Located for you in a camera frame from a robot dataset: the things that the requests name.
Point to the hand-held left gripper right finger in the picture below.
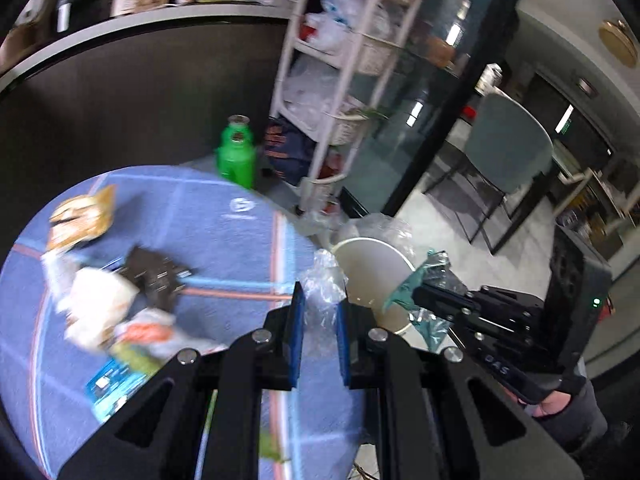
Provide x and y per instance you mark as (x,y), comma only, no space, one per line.
(344,345)

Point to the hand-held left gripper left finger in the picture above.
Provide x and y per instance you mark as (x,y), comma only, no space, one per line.
(298,330)

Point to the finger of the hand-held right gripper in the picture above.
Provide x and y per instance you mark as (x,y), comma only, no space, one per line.
(450,310)
(505,307)

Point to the clear plastic wrapper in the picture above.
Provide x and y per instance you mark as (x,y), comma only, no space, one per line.
(322,285)

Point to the green plastic wrapper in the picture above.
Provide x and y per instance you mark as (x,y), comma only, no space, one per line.
(400,294)

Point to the white trash bin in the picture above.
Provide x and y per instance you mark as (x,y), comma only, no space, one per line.
(370,280)

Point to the person's right forearm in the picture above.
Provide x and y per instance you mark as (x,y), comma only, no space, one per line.
(580,420)

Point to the blue checked tablecloth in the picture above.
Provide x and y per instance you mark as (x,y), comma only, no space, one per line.
(210,220)

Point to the orange green snack wrapper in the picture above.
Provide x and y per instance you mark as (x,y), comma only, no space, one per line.
(145,332)

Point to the black crumpled packet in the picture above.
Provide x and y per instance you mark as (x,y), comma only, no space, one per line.
(155,275)

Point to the grey chair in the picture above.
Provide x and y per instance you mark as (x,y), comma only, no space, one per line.
(505,135)

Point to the navy printed bag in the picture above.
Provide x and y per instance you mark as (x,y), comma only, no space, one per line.
(285,150)

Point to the black framed glass door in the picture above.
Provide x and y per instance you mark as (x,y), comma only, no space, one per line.
(450,125)

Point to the green plastic bottle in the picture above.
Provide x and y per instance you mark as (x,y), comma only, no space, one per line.
(235,155)

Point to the blue gum packet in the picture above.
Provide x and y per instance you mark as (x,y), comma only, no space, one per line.
(115,387)

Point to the white printed paper packet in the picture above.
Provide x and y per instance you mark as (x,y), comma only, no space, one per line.
(95,300)

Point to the green potted plant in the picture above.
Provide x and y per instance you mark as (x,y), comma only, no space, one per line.
(372,112)

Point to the clear plastic bag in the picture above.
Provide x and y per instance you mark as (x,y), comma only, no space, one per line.
(310,90)

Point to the gold snack bag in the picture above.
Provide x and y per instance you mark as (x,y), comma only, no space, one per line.
(82,217)

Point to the white shelf rack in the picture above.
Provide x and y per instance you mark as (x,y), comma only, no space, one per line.
(345,80)

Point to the round gold ceiling light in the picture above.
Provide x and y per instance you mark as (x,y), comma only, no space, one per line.
(619,42)

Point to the white plastic bags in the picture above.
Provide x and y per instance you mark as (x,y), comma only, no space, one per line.
(335,20)

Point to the black kitchen appliance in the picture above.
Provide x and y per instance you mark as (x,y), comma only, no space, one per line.
(72,2)

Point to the white paper roll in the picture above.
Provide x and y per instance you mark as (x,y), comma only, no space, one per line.
(32,7)

